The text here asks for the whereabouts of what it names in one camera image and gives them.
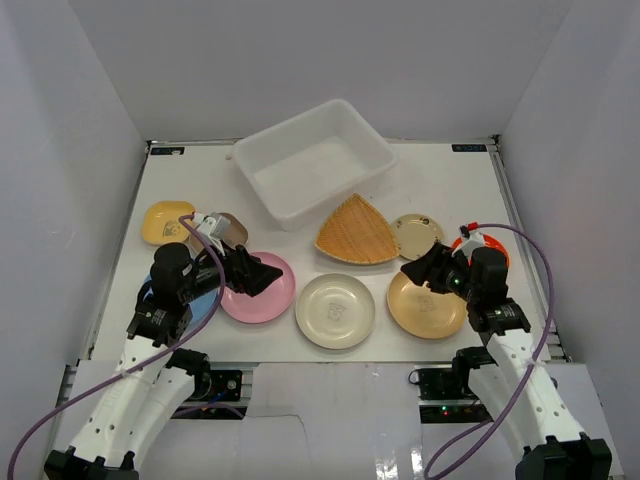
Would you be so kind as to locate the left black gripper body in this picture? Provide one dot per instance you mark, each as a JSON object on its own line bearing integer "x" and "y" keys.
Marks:
{"x": 238, "y": 270}

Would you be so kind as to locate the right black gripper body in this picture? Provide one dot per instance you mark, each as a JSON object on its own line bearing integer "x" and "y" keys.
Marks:
{"x": 456, "y": 279}

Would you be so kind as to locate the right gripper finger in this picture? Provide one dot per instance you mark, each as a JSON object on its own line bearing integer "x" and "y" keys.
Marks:
{"x": 439, "y": 254}
{"x": 423, "y": 271}

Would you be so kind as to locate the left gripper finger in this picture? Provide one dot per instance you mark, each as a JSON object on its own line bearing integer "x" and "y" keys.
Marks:
{"x": 240, "y": 264}
{"x": 265, "y": 276}

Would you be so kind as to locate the pink round plate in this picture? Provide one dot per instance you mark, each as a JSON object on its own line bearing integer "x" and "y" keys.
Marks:
{"x": 269, "y": 304}

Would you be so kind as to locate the tan round plate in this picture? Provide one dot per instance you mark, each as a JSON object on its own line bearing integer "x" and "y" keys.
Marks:
{"x": 423, "y": 313}

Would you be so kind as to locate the woven bamboo fan tray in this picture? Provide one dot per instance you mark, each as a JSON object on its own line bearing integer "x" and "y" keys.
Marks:
{"x": 357, "y": 233}

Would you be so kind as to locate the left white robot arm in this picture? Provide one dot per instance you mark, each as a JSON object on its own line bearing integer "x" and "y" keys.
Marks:
{"x": 155, "y": 374}

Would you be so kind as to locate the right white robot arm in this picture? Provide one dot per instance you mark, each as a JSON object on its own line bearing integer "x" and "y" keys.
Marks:
{"x": 504, "y": 372}

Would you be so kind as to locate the white plastic bin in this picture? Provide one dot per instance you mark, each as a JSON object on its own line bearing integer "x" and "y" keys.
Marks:
{"x": 311, "y": 162}

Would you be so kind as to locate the brown square plate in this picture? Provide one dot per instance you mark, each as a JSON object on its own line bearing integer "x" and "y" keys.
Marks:
{"x": 236, "y": 235}

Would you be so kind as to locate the small floral cream plate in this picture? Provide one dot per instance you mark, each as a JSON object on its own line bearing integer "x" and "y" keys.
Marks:
{"x": 415, "y": 234}

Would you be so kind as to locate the orange round plate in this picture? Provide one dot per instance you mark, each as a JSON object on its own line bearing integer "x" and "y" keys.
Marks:
{"x": 492, "y": 243}

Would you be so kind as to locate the blue round plate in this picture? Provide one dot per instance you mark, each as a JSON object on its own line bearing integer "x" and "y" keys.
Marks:
{"x": 199, "y": 307}

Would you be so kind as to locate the yellow square plate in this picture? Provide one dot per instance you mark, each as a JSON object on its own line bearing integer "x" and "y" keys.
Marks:
{"x": 161, "y": 224}

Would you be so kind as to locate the cream round plate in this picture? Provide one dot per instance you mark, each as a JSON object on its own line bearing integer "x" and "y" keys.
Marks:
{"x": 335, "y": 311}

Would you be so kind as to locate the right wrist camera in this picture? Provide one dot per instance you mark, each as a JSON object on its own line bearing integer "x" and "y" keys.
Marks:
{"x": 470, "y": 239}

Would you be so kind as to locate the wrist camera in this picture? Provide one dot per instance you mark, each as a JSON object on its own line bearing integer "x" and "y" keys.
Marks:
{"x": 470, "y": 239}
{"x": 211, "y": 230}

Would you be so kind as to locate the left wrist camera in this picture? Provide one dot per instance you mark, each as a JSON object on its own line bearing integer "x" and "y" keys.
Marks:
{"x": 211, "y": 230}

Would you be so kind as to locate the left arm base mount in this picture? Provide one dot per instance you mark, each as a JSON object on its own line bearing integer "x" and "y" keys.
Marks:
{"x": 215, "y": 394}

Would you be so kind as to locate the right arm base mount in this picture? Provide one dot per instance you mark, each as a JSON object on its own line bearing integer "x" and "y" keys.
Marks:
{"x": 442, "y": 398}

